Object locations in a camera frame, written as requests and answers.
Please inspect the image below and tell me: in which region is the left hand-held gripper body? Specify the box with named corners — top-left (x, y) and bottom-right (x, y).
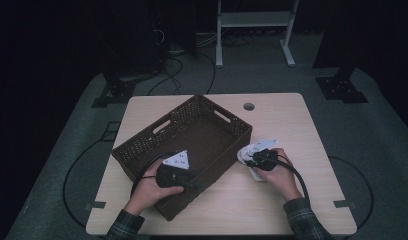
top-left (155, 149), bottom-right (194, 190)

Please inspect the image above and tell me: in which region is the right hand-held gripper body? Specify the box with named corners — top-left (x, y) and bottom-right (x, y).
top-left (244, 139), bottom-right (280, 172)

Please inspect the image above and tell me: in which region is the white cloth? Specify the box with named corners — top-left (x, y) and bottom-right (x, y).
top-left (236, 139), bottom-right (280, 183)

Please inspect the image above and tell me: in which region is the brown woven basket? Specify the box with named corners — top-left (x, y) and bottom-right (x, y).
top-left (111, 94), bottom-right (253, 222)

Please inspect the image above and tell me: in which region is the person's right hand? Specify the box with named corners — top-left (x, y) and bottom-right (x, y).
top-left (252, 148), bottom-right (304, 203)

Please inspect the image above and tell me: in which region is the person's left hand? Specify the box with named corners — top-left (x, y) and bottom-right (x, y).
top-left (124, 159), bottom-right (186, 216)

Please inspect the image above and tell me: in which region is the black tape strip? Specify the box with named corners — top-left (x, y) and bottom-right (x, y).
top-left (333, 199), bottom-right (358, 209)
top-left (85, 200), bottom-right (107, 210)

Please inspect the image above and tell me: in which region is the black stand base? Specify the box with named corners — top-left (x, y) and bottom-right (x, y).
top-left (315, 66), bottom-right (370, 104)
top-left (91, 78), bottom-right (136, 109)

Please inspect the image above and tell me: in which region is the white metal stand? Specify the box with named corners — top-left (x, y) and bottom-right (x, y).
top-left (215, 0), bottom-right (300, 69)

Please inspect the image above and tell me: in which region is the black cabinet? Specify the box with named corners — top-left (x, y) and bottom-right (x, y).
top-left (100, 0), bottom-right (168, 79)

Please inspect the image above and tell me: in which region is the black curtain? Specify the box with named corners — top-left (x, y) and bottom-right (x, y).
top-left (311, 0), bottom-right (408, 69)

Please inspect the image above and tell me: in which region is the left hand-held gripper black cable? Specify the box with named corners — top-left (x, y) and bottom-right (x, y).
top-left (130, 151), bottom-right (175, 201)

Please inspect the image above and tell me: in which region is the hand-held gripper black cable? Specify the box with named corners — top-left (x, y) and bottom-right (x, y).
top-left (130, 151), bottom-right (175, 201)
top-left (268, 156), bottom-right (311, 206)

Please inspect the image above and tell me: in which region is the right hand-held gripper black cable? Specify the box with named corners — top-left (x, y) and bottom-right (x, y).
top-left (268, 156), bottom-right (311, 206)

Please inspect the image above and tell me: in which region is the thin black looped floor cable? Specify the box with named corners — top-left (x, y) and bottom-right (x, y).
top-left (62, 138), bottom-right (108, 229)
top-left (328, 155), bottom-right (375, 231)

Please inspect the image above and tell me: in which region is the white floor cable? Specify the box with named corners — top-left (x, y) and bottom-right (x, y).
top-left (195, 31), bottom-right (220, 48)

